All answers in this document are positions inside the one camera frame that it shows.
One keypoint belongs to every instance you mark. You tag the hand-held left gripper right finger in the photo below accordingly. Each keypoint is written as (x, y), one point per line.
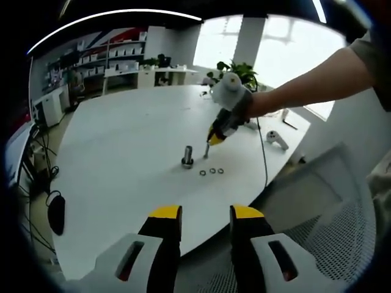
(272, 259)

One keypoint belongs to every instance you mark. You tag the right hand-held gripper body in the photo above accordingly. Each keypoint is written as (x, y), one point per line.
(233, 96)

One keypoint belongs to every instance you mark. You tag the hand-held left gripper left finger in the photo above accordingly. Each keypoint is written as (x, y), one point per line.
(134, 256)

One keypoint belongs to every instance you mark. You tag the thin metal threaded stud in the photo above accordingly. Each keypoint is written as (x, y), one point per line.
(206, 151)

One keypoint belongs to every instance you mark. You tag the thick metal threaded stud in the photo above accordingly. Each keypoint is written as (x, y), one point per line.
(188, 152)

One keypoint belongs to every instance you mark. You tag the white handheld controller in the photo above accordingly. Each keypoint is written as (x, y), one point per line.
(275, 138)
(250, 125)

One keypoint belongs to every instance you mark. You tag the green potted plant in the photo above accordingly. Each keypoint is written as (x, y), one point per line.
(244, 71)

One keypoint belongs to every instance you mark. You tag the white cup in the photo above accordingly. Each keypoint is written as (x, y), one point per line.
(285, 113)

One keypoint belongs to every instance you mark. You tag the white mesh office chair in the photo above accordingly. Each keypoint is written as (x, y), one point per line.
(320, 213)

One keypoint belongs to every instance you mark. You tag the black office chair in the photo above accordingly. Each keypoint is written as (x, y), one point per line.
(164, 60)

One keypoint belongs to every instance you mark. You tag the white background desk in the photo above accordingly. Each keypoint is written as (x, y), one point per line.
(149, 74)

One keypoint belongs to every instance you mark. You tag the black computer mouse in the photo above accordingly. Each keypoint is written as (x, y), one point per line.
(57, 215)

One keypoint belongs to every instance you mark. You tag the short ceiling light strip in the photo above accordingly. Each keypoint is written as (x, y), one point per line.
(318, 10)

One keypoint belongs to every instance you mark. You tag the shelving unit with white bins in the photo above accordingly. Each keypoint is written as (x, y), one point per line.
(100, 58)

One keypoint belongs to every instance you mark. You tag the person's beige shirt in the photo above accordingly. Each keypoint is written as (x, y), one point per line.
(375, 61)

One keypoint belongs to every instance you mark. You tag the long ceiling light strip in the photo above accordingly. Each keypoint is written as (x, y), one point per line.
(104, 17)

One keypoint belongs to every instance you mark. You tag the white low cabinet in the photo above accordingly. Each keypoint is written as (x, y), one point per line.
(52, 107)

